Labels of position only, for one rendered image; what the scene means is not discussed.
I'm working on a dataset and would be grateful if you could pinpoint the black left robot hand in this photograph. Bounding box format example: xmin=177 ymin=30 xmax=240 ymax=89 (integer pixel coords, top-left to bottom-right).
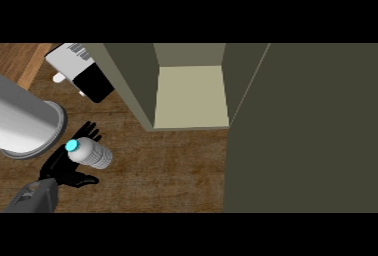
xmin=38 ymin=120 xmax=103 ymax=188

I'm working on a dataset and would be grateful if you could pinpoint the white water bottle cyan cap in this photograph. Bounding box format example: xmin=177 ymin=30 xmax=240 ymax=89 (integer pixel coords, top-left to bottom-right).
xmin=65 ymin=137 xmax=113 ymax=170

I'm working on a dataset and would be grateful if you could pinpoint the olive green open cabinet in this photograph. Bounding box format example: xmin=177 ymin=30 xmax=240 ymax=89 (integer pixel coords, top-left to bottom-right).
xmin=81 ymin=43 xmax=271 ymax=132

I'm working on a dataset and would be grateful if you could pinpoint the dark olive cabinet door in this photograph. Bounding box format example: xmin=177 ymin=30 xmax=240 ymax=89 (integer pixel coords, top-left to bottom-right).
xmin=221 ymin=43 xmax=378 ymax=214

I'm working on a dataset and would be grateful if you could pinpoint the large grey metal pot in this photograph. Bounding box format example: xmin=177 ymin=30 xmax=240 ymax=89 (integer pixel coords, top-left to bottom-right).
xmin=0 ymin=75 xmax=68 ymax=160

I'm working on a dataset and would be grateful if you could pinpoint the white and black appliance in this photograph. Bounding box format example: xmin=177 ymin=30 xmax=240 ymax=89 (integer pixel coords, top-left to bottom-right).
xmin=44 ymin=43 xmax=116 ymax=104

